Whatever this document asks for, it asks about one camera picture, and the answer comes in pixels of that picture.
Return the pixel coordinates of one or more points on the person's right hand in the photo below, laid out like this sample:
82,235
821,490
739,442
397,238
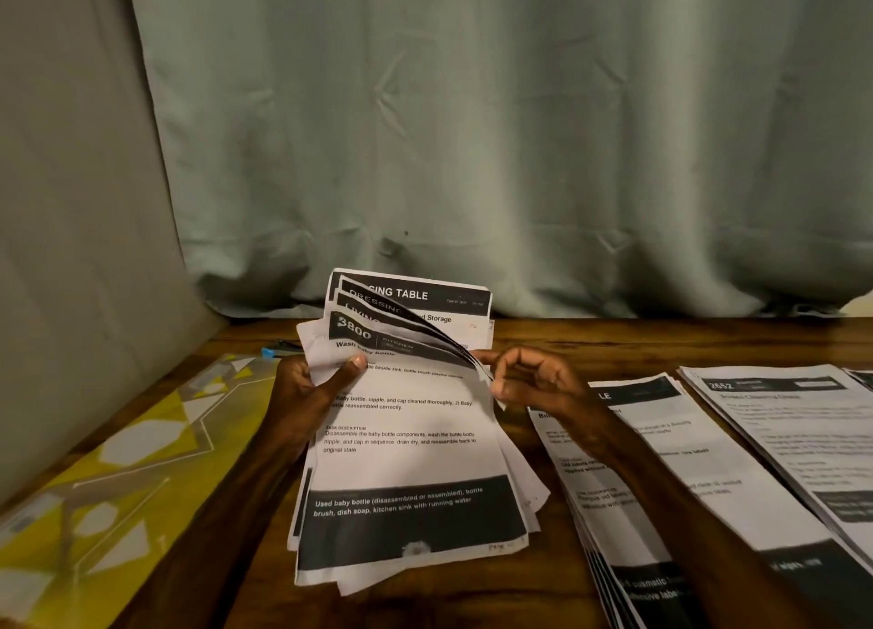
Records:
546,383

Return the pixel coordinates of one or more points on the person's left hand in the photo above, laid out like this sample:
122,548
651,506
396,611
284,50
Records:
307,404

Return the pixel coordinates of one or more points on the wash baby bottle paper stack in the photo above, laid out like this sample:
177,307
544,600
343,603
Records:
409,472

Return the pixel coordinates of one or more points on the dressing table paper stack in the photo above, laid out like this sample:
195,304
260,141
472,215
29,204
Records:
423,292

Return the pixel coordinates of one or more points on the yellow patterned folder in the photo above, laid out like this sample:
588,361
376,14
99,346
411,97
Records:
123,492

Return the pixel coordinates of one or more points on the person's right forearm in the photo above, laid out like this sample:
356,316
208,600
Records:
696,526

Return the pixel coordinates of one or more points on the person's left forearm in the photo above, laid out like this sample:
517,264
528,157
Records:
198,540

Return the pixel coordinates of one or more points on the blue pen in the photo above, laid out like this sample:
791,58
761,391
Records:
280,350

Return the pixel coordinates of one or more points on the pale green curtain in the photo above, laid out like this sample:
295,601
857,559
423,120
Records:
518,117

